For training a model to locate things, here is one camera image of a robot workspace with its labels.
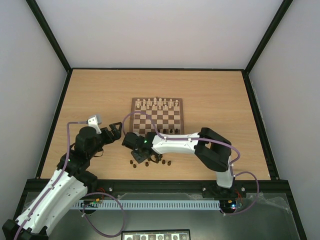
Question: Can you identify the purple cable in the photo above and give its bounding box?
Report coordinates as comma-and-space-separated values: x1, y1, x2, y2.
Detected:
12, 120, 126, 238
121, 111, 261, 216

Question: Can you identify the black aluminium frame rail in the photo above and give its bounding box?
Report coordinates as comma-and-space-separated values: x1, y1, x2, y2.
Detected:
22, 179, 293, 200

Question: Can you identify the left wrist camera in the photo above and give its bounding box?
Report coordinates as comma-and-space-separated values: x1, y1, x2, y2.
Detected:
87, 114, 102, 128

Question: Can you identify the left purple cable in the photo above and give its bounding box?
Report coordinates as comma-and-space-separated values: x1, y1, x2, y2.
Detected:
12, 120, 126, 238

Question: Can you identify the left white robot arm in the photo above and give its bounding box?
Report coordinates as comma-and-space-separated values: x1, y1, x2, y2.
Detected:
2, 122, 122, 240

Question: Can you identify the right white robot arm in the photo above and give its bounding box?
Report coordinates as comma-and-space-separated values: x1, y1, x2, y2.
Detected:
122, 127, 240, 196

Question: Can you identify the wooden chess board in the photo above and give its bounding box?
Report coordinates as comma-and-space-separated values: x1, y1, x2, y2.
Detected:
129, 106, 185, 136

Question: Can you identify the white slotted cable duct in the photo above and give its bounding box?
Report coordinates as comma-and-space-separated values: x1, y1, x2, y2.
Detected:
87, 200, 221, 211

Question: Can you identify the white chess pieces row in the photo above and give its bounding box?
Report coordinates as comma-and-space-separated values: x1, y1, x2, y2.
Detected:
131, 97, 183, 111

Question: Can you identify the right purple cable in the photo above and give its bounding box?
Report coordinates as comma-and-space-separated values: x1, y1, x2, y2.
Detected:
121, 111, 261, 216

